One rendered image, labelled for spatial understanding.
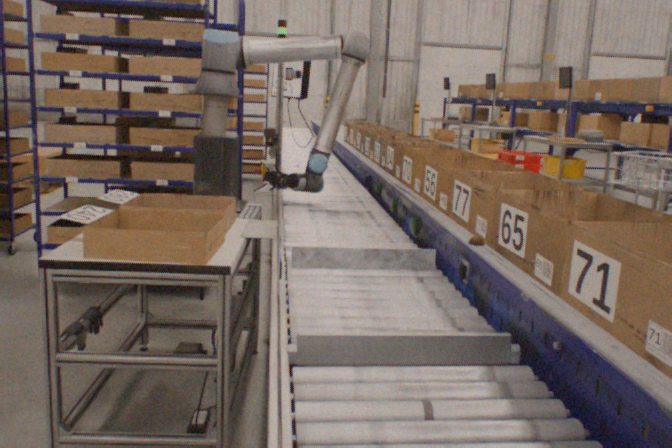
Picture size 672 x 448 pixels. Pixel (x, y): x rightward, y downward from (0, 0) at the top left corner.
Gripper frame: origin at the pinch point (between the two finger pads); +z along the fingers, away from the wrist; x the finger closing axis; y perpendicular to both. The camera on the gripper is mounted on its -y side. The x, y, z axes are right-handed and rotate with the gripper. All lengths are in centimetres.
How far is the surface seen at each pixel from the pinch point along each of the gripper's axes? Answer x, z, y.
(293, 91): -43, -46, -50
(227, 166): -2.3, 15.4, 0.1
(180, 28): -63, 5, -98
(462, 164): -27, -46, 76
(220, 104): -27.9, 20.3, -7.9
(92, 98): -14, 37, -123
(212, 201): 10.9, 27.5, 14.4
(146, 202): 17, 48, -2
